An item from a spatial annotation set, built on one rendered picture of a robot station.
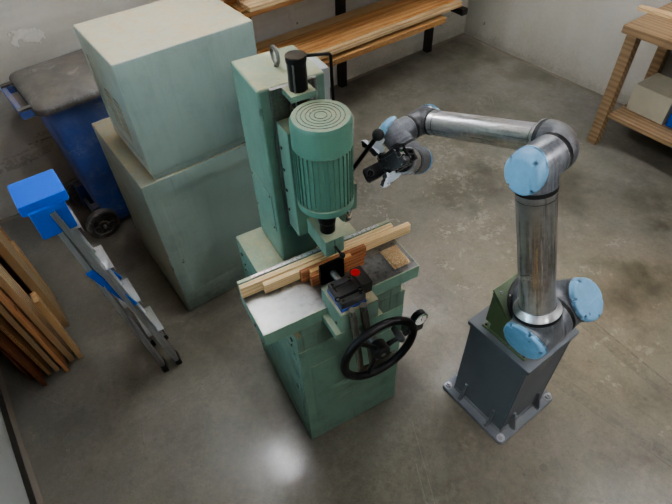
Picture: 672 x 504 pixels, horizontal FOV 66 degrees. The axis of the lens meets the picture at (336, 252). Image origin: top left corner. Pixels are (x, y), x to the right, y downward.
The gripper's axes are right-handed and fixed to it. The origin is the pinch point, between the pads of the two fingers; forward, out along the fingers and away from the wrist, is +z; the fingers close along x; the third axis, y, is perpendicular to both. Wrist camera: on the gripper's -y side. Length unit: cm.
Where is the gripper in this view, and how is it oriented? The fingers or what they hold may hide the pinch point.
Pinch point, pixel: (369, 164)
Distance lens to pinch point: 154.9
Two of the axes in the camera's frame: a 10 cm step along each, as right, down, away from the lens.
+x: 4.1, 9.1, -0.8
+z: -5.1, 1.5, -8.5
